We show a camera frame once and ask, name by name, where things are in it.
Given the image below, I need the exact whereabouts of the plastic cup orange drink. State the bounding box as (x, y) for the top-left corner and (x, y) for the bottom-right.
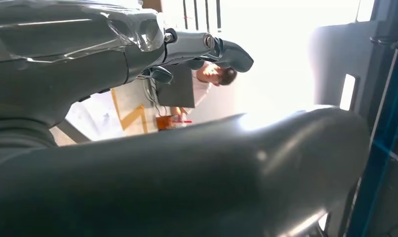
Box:
(156, 115), (193, 131)

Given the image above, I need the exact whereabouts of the black window railing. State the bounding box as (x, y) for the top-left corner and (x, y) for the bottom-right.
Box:
(182, 0), (223, 33)

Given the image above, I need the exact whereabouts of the brown cardboard box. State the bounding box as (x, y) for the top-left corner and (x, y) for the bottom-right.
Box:
(141, 0), (163, 13)

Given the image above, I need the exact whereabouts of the dark grey laptop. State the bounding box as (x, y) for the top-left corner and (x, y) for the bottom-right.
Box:
(155, 64), (196, 109)

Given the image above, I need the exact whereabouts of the person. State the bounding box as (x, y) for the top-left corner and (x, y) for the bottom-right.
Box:
(171, 61), (238, 119)

